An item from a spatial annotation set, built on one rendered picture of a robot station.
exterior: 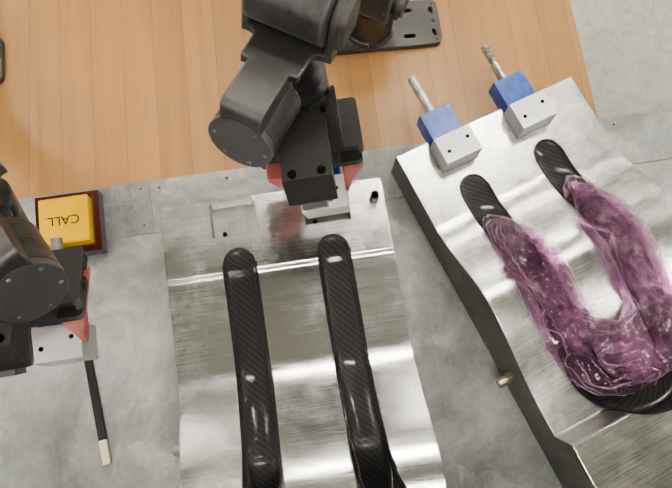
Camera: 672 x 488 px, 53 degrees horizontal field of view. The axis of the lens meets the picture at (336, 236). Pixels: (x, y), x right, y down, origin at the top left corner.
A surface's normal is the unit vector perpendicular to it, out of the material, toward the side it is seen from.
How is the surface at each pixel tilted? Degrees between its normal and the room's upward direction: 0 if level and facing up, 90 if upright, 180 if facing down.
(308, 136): 22
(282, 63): 14
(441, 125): 0
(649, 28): 0
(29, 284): 67
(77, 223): 0
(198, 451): 28
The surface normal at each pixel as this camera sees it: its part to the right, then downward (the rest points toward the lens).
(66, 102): 0.04, -0.25
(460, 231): -0.10, -0.51
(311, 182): 0.10, 0.81
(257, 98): 0.14, -0.46
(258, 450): 0.04, -0.65
